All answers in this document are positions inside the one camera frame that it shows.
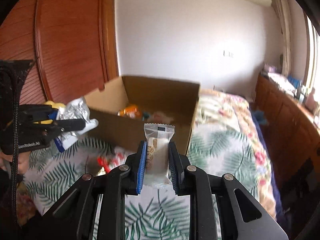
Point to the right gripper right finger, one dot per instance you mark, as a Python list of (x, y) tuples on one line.
[(220, 207)]

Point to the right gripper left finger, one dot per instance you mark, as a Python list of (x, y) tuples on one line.
[(102, 197)]

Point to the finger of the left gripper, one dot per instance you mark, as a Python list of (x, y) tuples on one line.
[(36, 112), (60, 126)]

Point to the silver white snack wrapper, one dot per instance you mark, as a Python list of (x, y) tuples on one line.
[(76, 109)]

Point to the white red snack packet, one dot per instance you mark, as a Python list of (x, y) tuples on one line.
[(109, 161)]

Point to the white cake bar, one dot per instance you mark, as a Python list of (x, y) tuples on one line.
[(158, 137)]

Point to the silver orange foil pouch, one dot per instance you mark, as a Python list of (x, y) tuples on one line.
[(131, 111)]

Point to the blue foil snack packet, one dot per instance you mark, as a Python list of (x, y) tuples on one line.
[(145, 116)]

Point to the pink red snack bag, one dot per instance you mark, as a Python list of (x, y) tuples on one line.
[(161, 118)]

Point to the yellow plush toy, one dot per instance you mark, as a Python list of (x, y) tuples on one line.
[(52, 116)]

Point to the leaf print bed sheet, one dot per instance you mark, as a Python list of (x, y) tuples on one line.
[(155, 213)]

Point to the brown cardboard box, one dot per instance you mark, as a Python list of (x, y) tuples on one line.
[(175, 99)]

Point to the wooden wardrobe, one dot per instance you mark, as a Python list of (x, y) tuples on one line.
[(72, 44)]

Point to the wooden side cabinet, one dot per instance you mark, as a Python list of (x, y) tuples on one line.
[(291, 137)]

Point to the white patterned curtain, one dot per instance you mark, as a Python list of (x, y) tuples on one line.
[(285, 22)]

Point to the wall switch plate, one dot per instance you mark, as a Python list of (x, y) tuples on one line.
[(226, 53)]

